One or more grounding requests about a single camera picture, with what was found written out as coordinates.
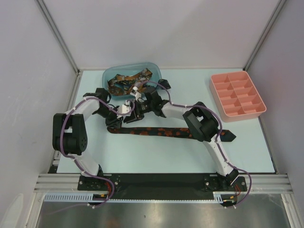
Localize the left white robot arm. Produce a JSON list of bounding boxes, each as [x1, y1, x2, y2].
[[52, 88, 131, 190]]

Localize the pink divided organizer tray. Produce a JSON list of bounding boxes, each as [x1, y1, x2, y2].
[[209, 71, 266, 123]]

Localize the dark navy patterned tie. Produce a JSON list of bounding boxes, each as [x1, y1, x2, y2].
[[120, 79, 171, 92]]

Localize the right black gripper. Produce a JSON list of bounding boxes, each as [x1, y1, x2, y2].
[[124, 100, 154, 124]]

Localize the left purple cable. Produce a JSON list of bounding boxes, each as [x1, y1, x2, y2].
[[60, 96, 135, 209]]

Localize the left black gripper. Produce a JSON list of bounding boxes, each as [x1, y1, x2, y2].
[[95, 105, 124, 129]]

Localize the aluminium frame rail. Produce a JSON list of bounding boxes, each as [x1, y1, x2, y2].
[[34, 174, 293, 194]]

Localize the white slotted cable duct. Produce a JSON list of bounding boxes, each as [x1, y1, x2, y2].
[[44, 193, 224, 203]]

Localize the brown grey floral tie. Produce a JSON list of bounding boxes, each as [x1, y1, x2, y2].
[[107, 68, 153, 96]]

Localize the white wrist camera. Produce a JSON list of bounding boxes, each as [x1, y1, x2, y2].
[[130, 86, 142, 101], [117, 100, 133, 118]]

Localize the black tie orange flowers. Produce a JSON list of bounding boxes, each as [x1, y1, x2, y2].
[[106, 126, 237, 143]]

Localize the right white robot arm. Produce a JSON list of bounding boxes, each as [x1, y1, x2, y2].
[[123, 89, 239, 190]]

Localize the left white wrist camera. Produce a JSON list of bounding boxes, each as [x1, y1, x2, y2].
[[117, 100, 133, 118]]

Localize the blue plastic tub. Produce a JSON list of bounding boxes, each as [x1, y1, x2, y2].
[[102, 62, 162, 100]]

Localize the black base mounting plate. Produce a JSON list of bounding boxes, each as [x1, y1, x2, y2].
[[77, 173, 248, 200]]

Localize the purple cable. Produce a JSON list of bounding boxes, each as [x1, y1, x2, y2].
[[142, 80, 253, 209], [60, 96, 135, 209]]

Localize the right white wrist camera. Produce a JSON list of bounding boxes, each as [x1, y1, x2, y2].
[[130, 86, 142, 101]]

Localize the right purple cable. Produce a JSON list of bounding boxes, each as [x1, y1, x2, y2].
[[142, 80, 253, 209]]

